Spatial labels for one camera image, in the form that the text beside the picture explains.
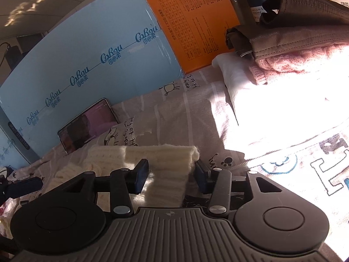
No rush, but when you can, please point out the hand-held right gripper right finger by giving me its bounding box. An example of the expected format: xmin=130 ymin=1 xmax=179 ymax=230
xmin=195 ymin=159 xmax=291 ymax=217

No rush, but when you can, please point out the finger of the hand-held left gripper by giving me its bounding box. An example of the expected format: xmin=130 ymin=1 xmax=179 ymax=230
xmin=0 ymin=176 xmax=44 ymax=206

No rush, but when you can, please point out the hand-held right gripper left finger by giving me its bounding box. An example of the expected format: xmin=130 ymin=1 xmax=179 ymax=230
xmin=41 ymin=159 xmax=149 ymax=217

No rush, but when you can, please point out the cream knit sweater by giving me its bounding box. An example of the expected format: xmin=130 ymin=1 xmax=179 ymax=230
xmin=53 ymin=145 xmax=201 ymax=208

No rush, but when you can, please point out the smartphone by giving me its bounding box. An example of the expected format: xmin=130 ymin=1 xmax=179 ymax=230
xmin=57 ymin=98 xmax=119 ymax=155

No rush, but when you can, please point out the white folded garment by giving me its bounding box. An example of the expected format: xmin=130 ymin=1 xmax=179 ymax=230
xmin=212 ymin=52 xmax=349 ymax=148

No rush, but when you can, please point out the black power adapter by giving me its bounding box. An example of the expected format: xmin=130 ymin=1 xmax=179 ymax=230
xmin=5 ymin=46 xmax=23 ymax=69

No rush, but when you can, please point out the pink knit sweater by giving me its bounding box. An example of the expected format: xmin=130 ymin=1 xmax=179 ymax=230
xmin=249 ymin=42 xmax=349 ymax=86

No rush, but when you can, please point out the light blue cardboard box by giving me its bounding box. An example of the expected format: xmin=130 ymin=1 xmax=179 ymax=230
xmin=0 ymin=0 xmax=184 ymax=167

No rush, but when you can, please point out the orange cardboard box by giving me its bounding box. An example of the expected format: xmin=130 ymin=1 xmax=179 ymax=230
xmin=138 ymin=0 xmax=241 ymax=74

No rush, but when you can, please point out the grey-brown folded garment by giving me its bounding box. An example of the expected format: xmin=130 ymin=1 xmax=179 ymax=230
xmin=225 ymin=23 xmax=349 ymax=61

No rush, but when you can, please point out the dark brown jacket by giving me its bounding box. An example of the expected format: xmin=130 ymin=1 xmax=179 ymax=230
xmin=259 ymin=0 xmax=349 ymax=31

